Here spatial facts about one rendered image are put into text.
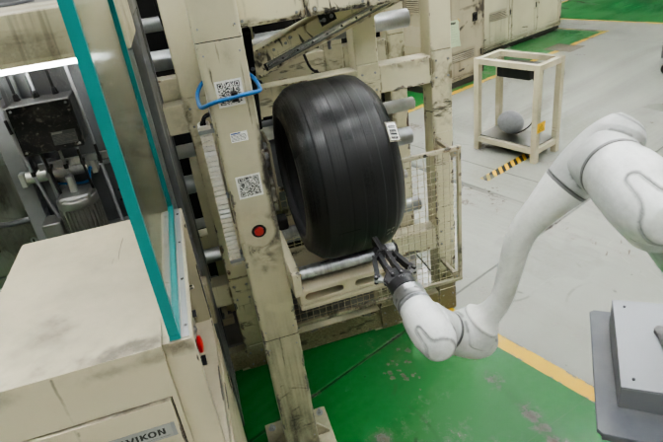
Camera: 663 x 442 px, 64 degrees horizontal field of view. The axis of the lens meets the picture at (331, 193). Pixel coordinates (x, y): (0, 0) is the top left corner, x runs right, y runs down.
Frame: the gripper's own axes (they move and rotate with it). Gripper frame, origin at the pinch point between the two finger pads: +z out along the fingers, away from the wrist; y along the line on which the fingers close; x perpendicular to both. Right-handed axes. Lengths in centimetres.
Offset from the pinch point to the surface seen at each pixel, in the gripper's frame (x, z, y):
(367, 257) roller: 13.4, 11.5, -0.3
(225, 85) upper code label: -48, 28, 33
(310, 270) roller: 12.9, 11.9, 19.2
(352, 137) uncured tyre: -32.0, 11.0, 2.2
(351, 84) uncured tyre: -40.0, 28.5, -4.1
